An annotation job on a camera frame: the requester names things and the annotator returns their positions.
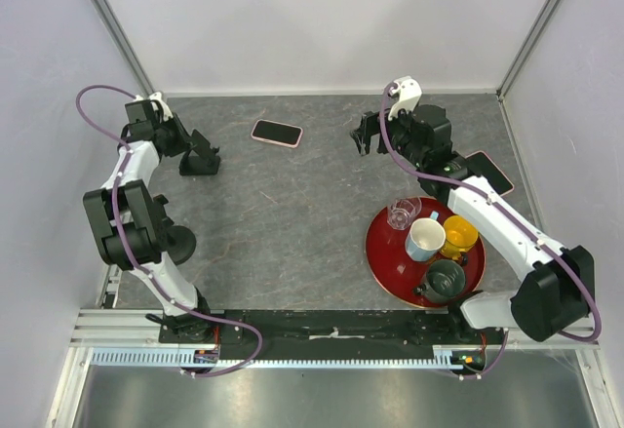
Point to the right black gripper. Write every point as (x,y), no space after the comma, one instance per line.
(370,126)

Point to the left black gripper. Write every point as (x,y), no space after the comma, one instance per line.
(184,139)

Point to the black folding phone stand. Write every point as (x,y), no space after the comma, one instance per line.
(200,158)

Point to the pink case smartphone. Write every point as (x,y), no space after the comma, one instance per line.
(277,133)
(481,164)

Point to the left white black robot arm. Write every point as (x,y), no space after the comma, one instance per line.
(131,228)

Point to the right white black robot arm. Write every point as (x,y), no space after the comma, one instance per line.
(557,284)

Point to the black round base phone holder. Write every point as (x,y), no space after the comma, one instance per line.
(181,241)

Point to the clear glass cup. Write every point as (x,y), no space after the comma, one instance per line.
(402,213)

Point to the light blue white mug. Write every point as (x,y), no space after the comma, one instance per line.
(425,238)

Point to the yellow cup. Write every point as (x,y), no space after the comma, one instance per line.
(461,237)

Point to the red round tray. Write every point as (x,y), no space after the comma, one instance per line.
(399,275)

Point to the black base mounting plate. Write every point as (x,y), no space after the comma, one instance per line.
(330,335)

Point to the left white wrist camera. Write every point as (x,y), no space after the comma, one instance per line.
(160,106)

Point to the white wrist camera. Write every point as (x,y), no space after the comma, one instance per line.
(160,106)
(408,93)

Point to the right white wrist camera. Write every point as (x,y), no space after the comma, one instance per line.
(408,93)

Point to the left aluminium corner post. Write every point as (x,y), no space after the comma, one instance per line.
(123,44)

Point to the aluminium corner post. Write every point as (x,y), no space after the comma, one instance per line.
(537,29)
(123,44)

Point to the aluminium frame front rail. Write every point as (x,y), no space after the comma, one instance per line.
(129,328)

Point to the right aluminium corner post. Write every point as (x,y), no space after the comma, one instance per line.
(537,29)

